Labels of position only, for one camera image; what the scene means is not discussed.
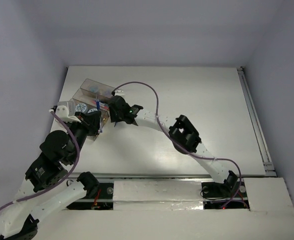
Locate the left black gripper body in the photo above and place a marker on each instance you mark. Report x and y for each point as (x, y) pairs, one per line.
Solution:
(91, 121)

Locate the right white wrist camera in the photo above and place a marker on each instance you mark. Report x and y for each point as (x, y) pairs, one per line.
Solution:
(118, 92)

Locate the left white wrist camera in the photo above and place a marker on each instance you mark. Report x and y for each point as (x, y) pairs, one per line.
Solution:
(66, 111)

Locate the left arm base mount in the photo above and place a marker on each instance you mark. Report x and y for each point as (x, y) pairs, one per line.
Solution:
(103, 200)

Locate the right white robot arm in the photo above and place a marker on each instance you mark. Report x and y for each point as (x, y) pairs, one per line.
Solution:
(183, 135)

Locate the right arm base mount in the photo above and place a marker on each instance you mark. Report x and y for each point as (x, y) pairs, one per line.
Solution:
(232, 194)

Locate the blue pen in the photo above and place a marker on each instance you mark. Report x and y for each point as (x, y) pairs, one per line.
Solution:
(102, 108)
(100, 118)

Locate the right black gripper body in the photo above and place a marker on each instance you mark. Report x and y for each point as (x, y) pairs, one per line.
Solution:
(115, 116)

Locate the clear jar blue pins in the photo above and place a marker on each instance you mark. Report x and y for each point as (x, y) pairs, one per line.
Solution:
(94, 88)

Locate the blue white tape roll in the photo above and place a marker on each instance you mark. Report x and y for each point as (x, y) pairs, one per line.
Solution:
(81, 107)
(92, 110)

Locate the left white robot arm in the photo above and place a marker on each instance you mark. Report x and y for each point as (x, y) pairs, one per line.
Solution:
(19, 219)

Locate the aluminium rail right edge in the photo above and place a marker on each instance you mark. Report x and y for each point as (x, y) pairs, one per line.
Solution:
(266, 159)

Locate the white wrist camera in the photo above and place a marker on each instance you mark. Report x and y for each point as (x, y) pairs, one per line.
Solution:
(66, 111)
(118, 92)

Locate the white foam front block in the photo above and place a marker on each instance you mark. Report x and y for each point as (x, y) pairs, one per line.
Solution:
(157, 195)

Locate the clear compartment organizer tray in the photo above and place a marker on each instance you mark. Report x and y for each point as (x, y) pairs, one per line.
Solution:
(84, 95)

